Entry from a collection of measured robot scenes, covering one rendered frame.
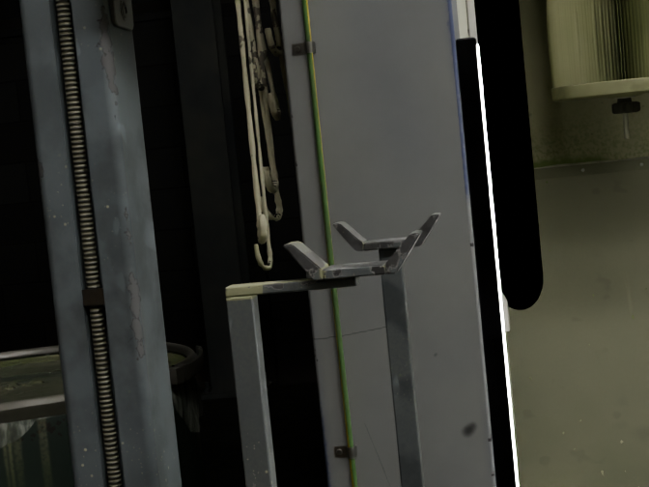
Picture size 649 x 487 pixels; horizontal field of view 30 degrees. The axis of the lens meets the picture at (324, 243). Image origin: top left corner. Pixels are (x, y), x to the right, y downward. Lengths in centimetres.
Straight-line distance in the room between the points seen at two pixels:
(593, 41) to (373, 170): 159
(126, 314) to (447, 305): 54
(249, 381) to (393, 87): 61
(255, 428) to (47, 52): 28
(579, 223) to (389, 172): 183
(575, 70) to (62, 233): 212
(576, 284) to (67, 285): 227
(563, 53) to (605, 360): 72
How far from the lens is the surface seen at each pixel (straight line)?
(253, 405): 72
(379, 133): 127
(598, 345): 293
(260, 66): 137
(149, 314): 83
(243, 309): 71
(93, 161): 81
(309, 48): 127
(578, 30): 283
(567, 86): 284
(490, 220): 127
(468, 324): 128
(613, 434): 285
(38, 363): 220
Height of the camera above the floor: 116
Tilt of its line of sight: 4 degrees down
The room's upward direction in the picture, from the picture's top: 6 degrees counter-clockwise
